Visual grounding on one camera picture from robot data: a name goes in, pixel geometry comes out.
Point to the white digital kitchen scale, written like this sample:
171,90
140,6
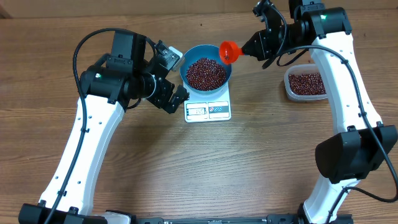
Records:
201,108

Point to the red beans in bowl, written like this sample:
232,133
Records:
206,74

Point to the blue metal bowl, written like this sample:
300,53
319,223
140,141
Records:
200,51

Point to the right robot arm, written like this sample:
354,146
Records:
361,142

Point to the red scoop with blue handle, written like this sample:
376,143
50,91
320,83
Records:
229,52

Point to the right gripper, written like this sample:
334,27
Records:
263,40

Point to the red beans in container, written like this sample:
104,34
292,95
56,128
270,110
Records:
306,84

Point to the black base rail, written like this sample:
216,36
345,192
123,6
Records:
214,220

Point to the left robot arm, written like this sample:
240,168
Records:
136,69

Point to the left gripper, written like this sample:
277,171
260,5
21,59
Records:
161,99

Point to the clear plastic container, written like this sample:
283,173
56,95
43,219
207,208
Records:
298,69

